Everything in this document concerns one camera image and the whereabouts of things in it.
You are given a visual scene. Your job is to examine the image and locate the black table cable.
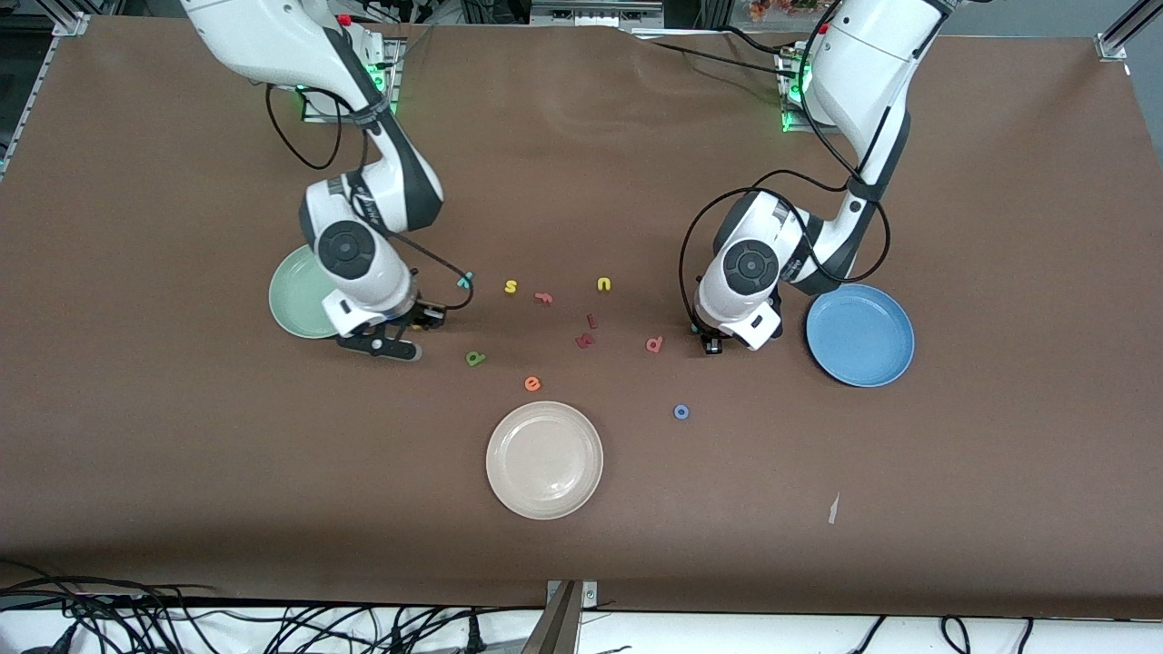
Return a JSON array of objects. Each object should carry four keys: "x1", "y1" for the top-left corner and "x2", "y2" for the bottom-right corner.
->
[{"x1": 627, "y1": 27, "x2": 810, "y2": 83}]

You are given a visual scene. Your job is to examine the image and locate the green plate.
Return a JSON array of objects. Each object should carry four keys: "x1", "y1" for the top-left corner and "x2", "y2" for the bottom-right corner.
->
[{"x1": 268, "y1": 243, "x2": 342, "y2": 340}]

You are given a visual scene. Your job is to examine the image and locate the grey equipment box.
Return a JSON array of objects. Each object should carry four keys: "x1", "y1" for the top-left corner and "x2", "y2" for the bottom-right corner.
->
[{"x1": 530, "y1": 0, "x2": 666, "y2": 30}]

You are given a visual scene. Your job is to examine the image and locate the blue plate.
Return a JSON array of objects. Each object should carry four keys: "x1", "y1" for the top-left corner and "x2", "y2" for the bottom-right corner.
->
[{"x1": 805, "y1": 283, "x2": 916, "y2": 389}]

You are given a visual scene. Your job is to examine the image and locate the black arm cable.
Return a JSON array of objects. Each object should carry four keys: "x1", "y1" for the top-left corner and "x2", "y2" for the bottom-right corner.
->
[
  {"x1": 265, "y1": 84, "x2": 344, "y2": 172},
  {"x1": 786, "y1": 0, "x2": 893, "y2": 284},
  {"x1": 359, "y1": 114, "x2": 476, "y2": 312},
  {"x1": 679, "y1": 168, "x2": 850, "y2": 332}
]

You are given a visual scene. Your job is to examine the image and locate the orange flowers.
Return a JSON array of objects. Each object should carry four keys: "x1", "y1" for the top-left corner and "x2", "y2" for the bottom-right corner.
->
[{"x1": 747, "y1": 0, "x2": 841, "y2": 21}]

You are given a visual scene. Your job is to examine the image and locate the beige plate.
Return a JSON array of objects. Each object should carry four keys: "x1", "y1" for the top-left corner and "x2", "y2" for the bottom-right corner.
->
[{"x1": 485, "y1": 401, "x2": 604, "y2": 520}]

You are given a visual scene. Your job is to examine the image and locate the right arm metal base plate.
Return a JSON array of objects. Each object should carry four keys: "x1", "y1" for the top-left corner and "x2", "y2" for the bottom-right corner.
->
[{"x1": 303, "y1": 36, "x2": 405, "y2": 124}]

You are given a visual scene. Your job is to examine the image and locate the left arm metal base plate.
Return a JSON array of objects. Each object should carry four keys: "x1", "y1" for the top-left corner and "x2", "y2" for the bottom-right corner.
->
[{"x1": 775, "y1": 44, "x2": 850, "y2": 135}]

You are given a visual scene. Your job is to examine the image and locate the aluminium frame profile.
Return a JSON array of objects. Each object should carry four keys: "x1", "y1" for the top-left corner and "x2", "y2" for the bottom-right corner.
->
[
  {"x1": 1095, "y1": 0, "x2": 1163, "y2": 63},
  {"x1": 0, "y1": 11, "x2": 92, "y2": 178}
]

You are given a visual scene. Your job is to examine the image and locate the metal table edge bracket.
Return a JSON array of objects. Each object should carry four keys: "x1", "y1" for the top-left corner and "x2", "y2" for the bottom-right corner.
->
[{"x1": 522, "y1": 579, "x2": 599, "y2": 654}]

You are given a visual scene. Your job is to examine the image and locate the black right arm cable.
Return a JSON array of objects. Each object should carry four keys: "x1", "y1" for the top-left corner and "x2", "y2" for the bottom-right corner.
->
[
  {"x1": 265, "y1": 84, "x2": 344, "y2": 172},
  {"x1": 359, "y1": 114, "x2": 476, "y2": 312}
]

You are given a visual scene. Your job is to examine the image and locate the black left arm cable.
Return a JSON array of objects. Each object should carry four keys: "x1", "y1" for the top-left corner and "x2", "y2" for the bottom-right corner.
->
[
  {"x1": 679, "y1": 168, "x2": 850, "y2": 332},
  {"x1": 786, "y1": 0, "x2": 893, "y2": 284}
]

